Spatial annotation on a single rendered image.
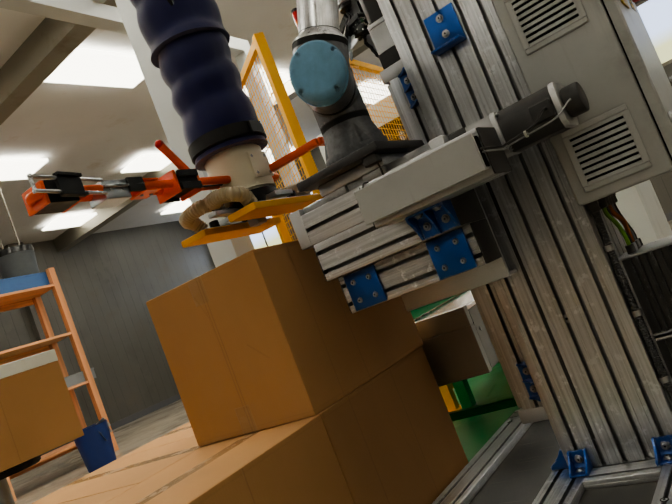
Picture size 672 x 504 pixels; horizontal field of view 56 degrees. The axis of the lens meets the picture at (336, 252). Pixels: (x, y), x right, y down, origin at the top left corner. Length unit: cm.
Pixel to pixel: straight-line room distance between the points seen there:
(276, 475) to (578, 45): 101
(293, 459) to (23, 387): 182
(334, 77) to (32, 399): 212
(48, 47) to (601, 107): 550
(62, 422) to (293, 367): 173
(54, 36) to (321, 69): 510
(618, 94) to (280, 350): 87
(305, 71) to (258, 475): 78
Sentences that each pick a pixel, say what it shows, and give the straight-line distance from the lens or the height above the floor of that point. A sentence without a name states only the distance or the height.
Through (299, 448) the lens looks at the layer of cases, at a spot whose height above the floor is 51.
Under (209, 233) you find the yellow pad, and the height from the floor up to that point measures 106.
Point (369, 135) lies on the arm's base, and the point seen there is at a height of 107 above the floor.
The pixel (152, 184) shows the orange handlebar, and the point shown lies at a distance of 157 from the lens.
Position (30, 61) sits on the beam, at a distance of 658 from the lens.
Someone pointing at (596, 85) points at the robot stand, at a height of 97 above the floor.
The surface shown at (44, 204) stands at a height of 116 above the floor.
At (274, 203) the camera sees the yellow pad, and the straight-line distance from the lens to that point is 167.
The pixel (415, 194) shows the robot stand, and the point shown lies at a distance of 117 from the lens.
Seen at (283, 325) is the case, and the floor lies 76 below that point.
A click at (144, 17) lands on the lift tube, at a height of 170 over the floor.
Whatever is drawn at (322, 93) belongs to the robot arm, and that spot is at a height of 115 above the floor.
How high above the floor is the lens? 77
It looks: 4 degrees up
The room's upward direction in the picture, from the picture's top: 21 degrees counter-clockwise
